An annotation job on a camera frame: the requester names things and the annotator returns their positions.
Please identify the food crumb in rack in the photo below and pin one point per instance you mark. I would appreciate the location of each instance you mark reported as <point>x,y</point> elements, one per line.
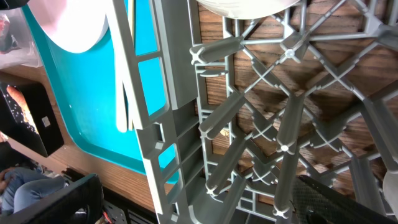
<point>224,133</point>

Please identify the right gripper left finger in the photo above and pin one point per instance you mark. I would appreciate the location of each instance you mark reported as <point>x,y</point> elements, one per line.
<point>80,202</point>

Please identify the white round plate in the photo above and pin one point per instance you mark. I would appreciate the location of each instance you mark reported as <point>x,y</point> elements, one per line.
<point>73,25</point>

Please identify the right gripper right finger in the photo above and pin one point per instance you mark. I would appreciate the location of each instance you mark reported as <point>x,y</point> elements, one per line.
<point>316,203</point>

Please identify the clear plastic bin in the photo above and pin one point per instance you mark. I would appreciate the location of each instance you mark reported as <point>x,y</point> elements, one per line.
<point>23,51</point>

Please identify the cream bowl with nuts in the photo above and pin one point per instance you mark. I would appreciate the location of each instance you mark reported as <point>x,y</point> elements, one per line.
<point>246,9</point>

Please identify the grey dishwasher rack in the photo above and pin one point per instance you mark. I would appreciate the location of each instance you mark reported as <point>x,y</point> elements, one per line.
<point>209,188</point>

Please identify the red snack wrapper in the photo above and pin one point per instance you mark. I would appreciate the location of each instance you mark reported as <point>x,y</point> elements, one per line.
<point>6,37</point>

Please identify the person in blue jeans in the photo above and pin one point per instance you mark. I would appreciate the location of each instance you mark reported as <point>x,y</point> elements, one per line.
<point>22,187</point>

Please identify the teal plastic tray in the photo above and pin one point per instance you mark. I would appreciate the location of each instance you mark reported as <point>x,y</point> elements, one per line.
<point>84,87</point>

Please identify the white paper cup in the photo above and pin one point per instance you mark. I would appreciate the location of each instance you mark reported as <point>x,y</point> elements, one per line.
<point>390,189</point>

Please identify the black plastic tray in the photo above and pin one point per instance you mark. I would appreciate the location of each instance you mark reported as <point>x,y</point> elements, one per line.
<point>49,137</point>

